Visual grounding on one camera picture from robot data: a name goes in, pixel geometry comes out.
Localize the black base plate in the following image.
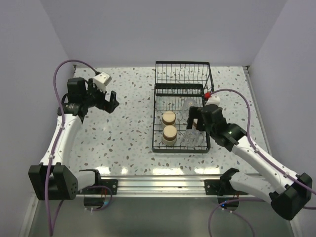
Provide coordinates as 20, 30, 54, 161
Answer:
77, 179, 118, 195
204, 179, 247, 196

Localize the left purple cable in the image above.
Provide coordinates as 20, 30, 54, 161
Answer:
45, 59, 99, 237

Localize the black wire dish rack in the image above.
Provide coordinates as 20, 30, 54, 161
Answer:
152, 61, 214, 154

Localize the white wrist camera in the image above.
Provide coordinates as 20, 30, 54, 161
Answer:
92, 72, 112, 92
204, 92, 220, 106

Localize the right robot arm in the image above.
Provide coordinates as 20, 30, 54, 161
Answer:
187, 104, 313, 220

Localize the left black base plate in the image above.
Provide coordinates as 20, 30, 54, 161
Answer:
77, 179, 118, 195

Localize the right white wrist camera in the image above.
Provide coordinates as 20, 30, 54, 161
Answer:
204, 92, 220, 106

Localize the aluminium mounting rail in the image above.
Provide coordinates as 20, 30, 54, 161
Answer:
32, 174, 289, 197

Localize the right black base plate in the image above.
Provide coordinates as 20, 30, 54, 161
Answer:
204, 179, 247, 196

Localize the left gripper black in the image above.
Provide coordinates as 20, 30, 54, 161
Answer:
82, 79, 119, 114

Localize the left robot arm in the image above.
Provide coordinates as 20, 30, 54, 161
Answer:
28, 73, 119, 200

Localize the clear glass back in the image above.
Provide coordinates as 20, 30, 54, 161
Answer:
181, 98, 197, 117

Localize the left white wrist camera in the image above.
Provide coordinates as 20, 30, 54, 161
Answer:
92, 72, 112, 92

